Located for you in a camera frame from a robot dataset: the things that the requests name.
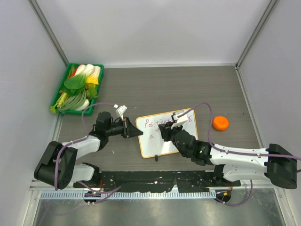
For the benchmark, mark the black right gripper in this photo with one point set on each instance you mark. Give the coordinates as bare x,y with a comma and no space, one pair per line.
166,130

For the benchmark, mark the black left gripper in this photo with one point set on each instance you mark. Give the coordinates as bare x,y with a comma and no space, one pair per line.
129,130

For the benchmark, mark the yellow framed whiteboard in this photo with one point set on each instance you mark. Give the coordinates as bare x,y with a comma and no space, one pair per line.
151,142

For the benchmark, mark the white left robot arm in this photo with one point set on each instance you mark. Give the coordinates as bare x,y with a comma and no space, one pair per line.
58,167

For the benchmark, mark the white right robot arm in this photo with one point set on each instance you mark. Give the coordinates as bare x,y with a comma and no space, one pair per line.
274,164

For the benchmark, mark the green plastic crate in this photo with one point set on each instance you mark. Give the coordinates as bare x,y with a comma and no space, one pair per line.
61,97

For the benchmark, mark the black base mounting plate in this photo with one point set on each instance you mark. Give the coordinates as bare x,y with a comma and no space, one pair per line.
158,181

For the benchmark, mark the orange round toy fruit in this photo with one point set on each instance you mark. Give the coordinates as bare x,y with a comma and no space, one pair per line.
220,123

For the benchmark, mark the white radish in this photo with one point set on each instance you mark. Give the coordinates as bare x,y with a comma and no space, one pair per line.
85,104

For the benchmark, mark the yellow flower vegetable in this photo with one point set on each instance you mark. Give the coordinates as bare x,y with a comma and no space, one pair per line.
92,80

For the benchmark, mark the green long beans bundle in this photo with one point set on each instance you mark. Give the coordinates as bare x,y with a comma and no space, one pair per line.
74,102

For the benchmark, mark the green leafy bok choy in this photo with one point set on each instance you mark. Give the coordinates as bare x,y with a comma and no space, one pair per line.
74,85

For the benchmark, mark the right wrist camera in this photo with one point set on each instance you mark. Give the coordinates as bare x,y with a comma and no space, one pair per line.
179,118

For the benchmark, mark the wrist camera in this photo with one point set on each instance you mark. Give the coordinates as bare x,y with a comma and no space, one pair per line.
179,118
120,110

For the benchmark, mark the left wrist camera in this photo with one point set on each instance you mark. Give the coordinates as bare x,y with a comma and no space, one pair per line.
120,110

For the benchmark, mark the slotted cable duct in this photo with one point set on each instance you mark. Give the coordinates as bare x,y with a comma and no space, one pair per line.
87,195

